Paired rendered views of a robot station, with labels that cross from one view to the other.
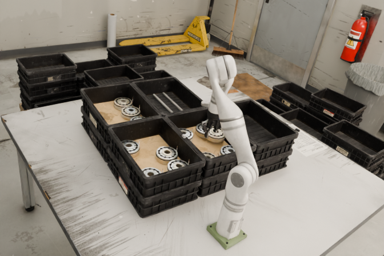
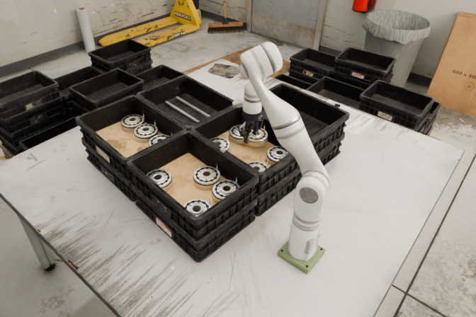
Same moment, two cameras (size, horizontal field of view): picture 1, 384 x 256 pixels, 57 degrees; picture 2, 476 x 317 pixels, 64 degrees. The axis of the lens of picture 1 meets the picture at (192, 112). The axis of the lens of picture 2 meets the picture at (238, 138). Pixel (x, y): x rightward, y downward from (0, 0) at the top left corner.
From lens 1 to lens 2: 0.31 m
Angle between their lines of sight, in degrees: 10
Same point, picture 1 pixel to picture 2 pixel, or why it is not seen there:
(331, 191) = (396, 170)
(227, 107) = (280, 110)
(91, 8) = (53, 6)
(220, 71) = (263, 66)
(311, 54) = (319, 11)
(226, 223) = (302, 244)
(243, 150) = (307, 156)
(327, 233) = (409, 221)
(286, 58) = (291, 20)
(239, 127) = (299, 131)
